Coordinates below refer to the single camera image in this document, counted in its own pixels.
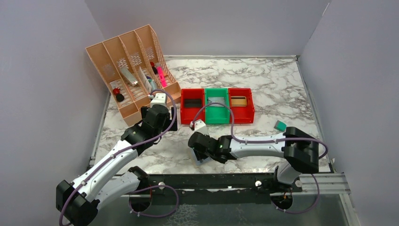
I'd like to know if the peach desk file organizer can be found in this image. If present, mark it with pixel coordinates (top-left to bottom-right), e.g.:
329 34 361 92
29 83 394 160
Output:
86 24 181 126

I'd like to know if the black mounting rail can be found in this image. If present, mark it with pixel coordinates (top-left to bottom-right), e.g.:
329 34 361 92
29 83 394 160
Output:
125 173 302 206

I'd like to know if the pink highlighter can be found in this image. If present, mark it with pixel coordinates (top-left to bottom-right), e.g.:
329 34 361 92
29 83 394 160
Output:
156 66 167 87

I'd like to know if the gold credit card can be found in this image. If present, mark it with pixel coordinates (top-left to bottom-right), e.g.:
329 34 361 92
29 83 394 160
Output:
231 96 247 107

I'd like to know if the black card in bin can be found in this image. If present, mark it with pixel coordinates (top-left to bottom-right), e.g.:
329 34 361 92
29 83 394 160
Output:
183 98 203 108

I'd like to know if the teal eraser block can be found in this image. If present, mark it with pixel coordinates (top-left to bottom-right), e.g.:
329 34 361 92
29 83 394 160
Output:
274 120 287 132

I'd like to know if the silver stapler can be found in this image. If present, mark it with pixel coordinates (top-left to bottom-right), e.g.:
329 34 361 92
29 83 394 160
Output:
120 67 138 86

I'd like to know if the red bin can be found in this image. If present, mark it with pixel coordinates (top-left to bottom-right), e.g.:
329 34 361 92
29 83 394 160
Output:
228 88 255 124
180 89 205 125

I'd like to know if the grey card in bin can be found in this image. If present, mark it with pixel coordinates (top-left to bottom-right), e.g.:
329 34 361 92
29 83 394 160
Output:
207 97 225 107

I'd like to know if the right red bin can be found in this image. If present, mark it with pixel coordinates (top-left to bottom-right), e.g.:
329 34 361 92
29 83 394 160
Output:
228 88 255 124

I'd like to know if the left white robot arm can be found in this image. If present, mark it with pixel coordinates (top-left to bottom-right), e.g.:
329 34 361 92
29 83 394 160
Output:
56 89 177 226

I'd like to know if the beige card holder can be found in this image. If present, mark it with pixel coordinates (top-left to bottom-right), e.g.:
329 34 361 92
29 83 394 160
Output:
189 149 212 166

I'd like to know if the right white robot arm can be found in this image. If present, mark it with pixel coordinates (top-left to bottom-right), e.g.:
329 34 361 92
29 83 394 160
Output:
188 120 319 185

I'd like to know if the green bin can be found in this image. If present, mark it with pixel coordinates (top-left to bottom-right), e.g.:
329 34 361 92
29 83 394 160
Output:
205 88 230 124

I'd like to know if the red and black stamp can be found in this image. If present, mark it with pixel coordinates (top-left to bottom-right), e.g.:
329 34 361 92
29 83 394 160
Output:
112 88 125 102

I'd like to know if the left red bin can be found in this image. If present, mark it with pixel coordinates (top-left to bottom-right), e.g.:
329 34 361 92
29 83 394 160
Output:
180 89 205 125

